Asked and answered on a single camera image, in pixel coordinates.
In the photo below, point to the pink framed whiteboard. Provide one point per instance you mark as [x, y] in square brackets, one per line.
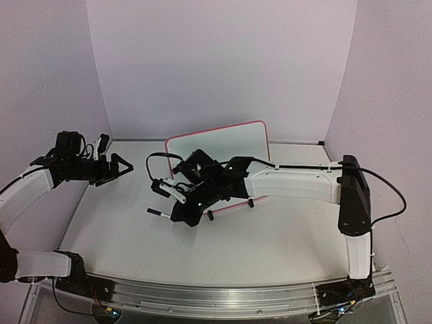
[241, 140]

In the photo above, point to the white whiteboard marker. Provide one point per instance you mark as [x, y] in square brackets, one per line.
[158, 213]

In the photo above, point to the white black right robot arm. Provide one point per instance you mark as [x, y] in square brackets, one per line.
[342, 184]

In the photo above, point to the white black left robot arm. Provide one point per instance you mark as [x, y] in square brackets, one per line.
[20, 195]

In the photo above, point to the wire whiteboard stand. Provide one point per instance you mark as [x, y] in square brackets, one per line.
[211, 213]

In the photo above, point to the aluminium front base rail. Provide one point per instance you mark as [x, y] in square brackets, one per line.
[199, 302]

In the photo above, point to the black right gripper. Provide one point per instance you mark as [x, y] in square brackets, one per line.
[188, 209]

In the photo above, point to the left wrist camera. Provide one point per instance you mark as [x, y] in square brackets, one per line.
[100, 146]

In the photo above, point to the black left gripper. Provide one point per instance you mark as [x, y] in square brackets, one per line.
[105, 173]

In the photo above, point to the aluminium table edge rail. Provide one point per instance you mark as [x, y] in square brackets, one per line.
[318, 143]

